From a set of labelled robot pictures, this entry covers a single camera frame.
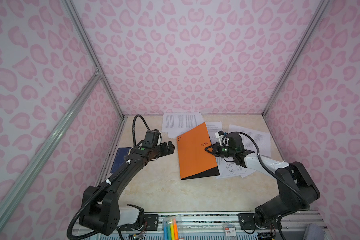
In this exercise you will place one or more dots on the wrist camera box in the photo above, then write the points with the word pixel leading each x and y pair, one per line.
pixel 220 135
pixel 152 139

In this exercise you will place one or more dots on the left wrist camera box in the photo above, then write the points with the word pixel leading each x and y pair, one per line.
pixel 152 139

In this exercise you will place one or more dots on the middle text sheet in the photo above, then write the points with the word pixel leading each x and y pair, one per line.
pixel 213 128

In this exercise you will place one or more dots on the blue paperback book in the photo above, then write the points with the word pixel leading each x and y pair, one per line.
pixel 119 158

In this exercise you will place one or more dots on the aluminium frame corner post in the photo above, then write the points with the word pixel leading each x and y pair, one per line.
pixel 79 26
pixel 314 23

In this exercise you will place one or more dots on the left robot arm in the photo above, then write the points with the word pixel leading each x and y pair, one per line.
pixel 100 212

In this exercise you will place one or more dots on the grey cloth at corner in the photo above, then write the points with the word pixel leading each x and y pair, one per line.
pixel 314 232

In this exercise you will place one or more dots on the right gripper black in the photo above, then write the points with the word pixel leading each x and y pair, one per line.
pixel 216 149

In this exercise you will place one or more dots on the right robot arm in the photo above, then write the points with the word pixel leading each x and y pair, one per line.
pixel 297 190

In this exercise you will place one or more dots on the box of coloured markers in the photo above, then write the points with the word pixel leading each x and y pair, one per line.
pixel 173 228

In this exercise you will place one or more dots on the technical drawing sheet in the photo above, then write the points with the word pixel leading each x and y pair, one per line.
pixel 230 169

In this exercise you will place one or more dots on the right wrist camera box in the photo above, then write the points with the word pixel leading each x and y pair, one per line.
pixel 220 135

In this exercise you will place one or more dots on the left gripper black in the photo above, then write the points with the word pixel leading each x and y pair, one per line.
pixel 170 147

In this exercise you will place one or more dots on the small red white label box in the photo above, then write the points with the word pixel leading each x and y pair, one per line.
pixel 230 232

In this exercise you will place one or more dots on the aluminium diagonal frame bar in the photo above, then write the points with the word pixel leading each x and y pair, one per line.
pixel 17 192

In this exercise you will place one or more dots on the top back text sheet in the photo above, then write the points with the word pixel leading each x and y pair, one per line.
pixel 176 124

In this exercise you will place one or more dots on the aluminium frame corner post right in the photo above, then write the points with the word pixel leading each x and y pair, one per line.
pixel 314 23

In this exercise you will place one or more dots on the right text sheet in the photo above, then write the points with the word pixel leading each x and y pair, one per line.
pixel 262 139

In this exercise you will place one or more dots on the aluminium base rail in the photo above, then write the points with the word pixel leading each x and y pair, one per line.
pixel 211 226

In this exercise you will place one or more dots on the text sheet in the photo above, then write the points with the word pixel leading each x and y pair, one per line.
pixel 213 128
pixel 262 139
pixel 176 124

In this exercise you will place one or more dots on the orange and black folder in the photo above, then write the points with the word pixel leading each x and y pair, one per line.
pixel 194 161

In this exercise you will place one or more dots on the aluminium frame corner post left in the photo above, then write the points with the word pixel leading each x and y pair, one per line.
pixel 79 26

